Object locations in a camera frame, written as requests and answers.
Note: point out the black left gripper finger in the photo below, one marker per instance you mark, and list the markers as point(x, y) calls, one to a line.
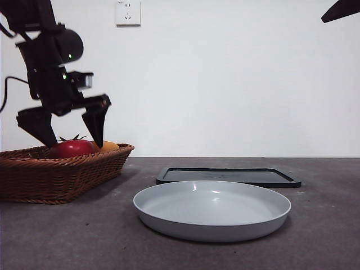
point(97, 126)
point(36, 123)

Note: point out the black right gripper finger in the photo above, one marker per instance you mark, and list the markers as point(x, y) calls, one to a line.
point(343, 11)

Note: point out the red tomato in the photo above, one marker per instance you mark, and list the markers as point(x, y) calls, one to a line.
point(73, 149)

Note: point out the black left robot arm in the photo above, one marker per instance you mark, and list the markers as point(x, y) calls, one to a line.
point(42, 19)

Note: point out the brown wicker basket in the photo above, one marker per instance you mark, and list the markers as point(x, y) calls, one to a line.
point(56, 177)

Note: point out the pale grey round plate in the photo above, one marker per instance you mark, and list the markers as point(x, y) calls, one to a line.
point(211, 213)

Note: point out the black rectangular tray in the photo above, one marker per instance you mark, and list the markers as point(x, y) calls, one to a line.
point(239, 175)

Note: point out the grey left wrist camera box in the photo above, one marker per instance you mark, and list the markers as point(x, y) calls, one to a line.
point(83, 80)

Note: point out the white wall socket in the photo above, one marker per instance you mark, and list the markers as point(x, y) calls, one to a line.
point(128, 14)

